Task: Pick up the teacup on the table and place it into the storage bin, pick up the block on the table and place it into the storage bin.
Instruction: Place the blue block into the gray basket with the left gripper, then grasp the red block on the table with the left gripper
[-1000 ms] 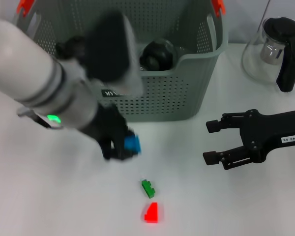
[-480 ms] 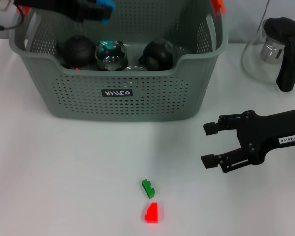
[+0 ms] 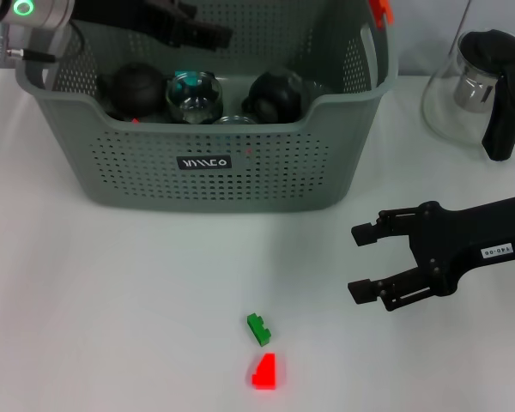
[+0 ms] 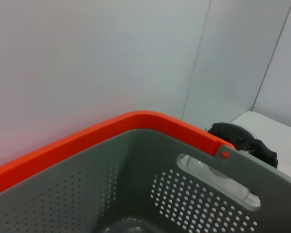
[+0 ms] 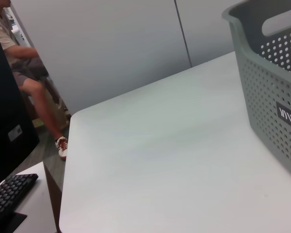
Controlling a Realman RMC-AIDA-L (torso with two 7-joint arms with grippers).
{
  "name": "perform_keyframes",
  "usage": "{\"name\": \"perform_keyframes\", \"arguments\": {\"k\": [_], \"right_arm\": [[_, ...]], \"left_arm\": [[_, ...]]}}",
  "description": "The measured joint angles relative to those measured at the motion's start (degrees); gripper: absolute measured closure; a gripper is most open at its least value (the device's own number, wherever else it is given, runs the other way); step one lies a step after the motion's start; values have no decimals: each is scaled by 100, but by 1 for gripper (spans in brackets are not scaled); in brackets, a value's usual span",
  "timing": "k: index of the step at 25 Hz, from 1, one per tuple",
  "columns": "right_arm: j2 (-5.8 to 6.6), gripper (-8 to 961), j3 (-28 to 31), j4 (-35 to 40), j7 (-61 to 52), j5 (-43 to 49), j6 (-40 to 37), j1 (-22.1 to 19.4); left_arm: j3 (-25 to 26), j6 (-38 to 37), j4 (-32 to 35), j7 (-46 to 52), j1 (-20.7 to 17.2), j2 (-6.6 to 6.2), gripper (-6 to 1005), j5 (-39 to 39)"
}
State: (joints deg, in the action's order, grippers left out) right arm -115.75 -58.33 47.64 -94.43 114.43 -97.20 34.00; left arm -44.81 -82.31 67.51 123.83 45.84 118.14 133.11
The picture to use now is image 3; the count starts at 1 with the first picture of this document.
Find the black clay teapot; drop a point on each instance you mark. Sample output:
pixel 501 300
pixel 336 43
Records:
pixel 135 88

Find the glass teacup with black sleeve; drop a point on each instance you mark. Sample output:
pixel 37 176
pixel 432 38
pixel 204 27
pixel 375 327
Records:
pixel 193 103
pixel 236 120
pixel 270 94

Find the teal square block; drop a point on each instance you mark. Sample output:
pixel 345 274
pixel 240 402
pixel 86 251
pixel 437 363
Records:
pixel 186 79

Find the grey-green perforated storage basket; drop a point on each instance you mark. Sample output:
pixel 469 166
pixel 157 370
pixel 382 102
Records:
pixel 262 180

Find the green stepped building block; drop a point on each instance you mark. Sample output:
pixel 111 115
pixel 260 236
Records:
pixel 259 330

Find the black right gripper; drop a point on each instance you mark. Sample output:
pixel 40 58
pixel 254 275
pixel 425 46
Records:
pixel 455 253

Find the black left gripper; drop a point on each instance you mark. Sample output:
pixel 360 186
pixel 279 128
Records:
pixel 124 15

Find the bright red slope block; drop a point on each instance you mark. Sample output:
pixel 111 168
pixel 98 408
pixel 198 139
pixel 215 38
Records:
pixel 264 373

